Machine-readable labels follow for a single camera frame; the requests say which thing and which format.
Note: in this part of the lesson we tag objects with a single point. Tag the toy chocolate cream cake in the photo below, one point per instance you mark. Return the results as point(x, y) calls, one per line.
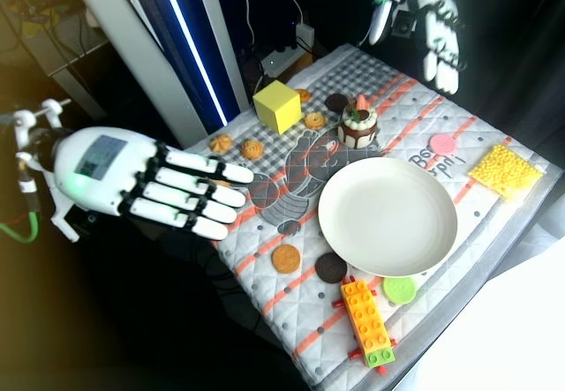
point(358, 130)

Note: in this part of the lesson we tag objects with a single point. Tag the white round plate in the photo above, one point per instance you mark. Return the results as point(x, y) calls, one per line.
point(388, 216)

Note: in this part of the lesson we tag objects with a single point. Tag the grey square socket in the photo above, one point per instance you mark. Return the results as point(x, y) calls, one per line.
point(404, 26)

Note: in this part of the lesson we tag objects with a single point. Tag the grey side table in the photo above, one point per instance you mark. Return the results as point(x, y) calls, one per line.
point(53, 60)

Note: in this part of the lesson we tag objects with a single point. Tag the white column with blue light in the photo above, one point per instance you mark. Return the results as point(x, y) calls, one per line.
point(145, 47)

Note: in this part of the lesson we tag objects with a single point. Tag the swirled butter cookie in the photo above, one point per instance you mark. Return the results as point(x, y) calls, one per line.
point(220, 142)
point(252, 148)

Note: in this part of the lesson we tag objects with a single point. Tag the dark chocolate sandwich cookie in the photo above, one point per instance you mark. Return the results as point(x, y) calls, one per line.
point(331, 268)
point(336, 102)

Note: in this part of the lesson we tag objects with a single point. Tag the pink round disc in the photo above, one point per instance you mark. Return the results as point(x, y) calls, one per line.
point(442, 144)

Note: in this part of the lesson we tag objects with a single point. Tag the pretzel-shaped butter cookie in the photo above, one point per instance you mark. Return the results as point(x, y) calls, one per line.
point(304, 95)

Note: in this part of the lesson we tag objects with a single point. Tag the white box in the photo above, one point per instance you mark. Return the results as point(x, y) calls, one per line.
point(278, 62)

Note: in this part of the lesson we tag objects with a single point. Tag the yellow foam cube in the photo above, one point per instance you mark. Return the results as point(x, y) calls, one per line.
point(277, 106)

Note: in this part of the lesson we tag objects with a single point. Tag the yellow toy corn slab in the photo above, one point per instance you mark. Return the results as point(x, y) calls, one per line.
point(505, 171)

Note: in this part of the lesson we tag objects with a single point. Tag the grey quilt with bear print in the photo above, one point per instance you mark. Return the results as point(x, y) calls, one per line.
point(282, 214)

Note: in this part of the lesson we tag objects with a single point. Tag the round tan biscuit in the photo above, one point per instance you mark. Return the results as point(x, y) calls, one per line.
point(285, 258)

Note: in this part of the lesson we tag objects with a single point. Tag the green round disc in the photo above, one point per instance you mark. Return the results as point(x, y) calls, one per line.
point(399, 290)

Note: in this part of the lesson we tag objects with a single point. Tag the orange toy brick car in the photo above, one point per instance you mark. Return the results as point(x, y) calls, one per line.
point(366, 320)

